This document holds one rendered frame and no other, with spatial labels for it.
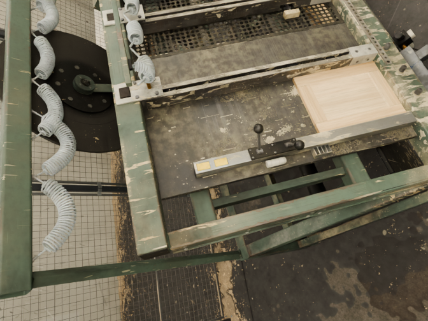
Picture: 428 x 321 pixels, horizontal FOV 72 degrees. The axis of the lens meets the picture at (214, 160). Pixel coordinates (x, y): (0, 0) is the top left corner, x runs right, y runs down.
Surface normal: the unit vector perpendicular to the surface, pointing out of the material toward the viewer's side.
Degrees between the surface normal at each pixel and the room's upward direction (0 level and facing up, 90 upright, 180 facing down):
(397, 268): 0
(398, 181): 51
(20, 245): 90
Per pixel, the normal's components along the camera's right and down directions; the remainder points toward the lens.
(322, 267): -0.75, -0.09
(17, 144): 0.61, -0.47
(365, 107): 0.01, -0.43
